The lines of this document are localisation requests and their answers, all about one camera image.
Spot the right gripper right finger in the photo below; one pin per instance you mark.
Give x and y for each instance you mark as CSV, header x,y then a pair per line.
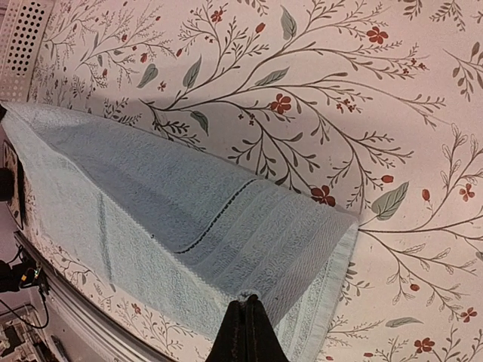
x,y
261,343

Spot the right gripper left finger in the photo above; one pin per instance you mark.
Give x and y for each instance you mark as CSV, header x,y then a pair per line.
x,y
230,342

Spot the light blue towel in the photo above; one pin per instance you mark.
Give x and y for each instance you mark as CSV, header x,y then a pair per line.
x,y
182,231

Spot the white perforated plastic basket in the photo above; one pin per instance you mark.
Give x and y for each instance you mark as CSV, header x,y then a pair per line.
x,y
23,24

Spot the floral patterned table mat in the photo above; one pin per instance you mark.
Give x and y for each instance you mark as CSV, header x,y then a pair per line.
x,y
373,106

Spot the black cylindrical cup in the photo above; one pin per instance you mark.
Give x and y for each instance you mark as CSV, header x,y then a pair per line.
x,y
7,185

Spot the front aluminium rail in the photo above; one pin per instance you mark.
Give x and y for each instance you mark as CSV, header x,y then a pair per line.
x,y
110,341

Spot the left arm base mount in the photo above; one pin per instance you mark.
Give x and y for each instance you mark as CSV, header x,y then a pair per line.
x,y
22,273

